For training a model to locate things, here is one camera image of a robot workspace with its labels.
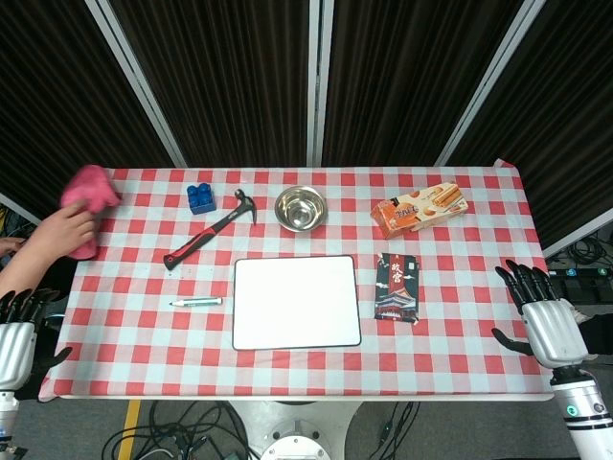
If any person's bare forearm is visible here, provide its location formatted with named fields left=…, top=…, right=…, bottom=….
left=0, top=241, right=55, bottom=299

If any orange cookie box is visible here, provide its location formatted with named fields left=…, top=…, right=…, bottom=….
left=371, top=179, right=469, bottom=241

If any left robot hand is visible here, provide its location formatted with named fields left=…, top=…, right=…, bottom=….
left=0, top=287, right=73, bottom=392

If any red white checkered tablecloth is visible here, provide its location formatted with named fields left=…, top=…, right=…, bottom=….
left=38, top=165, right=566, bottom=403

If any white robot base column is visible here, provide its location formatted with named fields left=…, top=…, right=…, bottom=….
left=224, top=400, right=366, bottom=460

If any dark brown partition panel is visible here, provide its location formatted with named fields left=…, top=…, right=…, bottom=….
left=0, top=0, right=179, bottom=221
left=108, top=0, right=317, bottom=169
left=321, top=0, right=524, bottom=168
left=449, top=0, right=613, bottom=250

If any black power strip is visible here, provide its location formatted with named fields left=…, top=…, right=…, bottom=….
left=545, top=266, right=613, bottom=289

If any black red claw hammer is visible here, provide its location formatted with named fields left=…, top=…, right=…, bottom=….
left=162, top=188, right=260, bottom=272

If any white partition post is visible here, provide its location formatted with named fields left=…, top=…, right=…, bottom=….
left=542, top=220, right=613, bottom=259
left=84, top=0, right=189, bottom=169
left=0, top=191, right=43, bottom=225
left=434, top=0, right=548, bottom=168
left=305, top=0, right=335, bottom=168

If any pink cloth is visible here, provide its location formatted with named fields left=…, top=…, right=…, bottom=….
left=59, top=164, right=122, bottom=263

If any dark blue card pack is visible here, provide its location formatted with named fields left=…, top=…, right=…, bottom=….
left=373, top=251, right=423, bottom=327

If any stainless steel bowl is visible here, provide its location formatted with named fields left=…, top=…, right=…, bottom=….
left=274, top=185, right=329, bottom=234

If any black floor cable bundle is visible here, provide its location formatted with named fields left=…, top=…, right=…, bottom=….
left=102, top=401, right=258, bottom=460

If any white board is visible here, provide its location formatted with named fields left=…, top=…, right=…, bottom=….
left=231, top=254, right=362, bottom=352

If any blue building block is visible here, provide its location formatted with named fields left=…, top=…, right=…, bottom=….
left=186, top=182, right=217, bottom=216

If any person's bare hand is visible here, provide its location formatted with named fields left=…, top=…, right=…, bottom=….
left=26, top=199, right=98, bottom=261

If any light teal marker pen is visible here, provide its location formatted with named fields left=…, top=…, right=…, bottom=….
left=169, top=296, right=224, bottom=309

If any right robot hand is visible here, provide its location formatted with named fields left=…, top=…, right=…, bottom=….
left=491, top=259, right=590, bottom=370

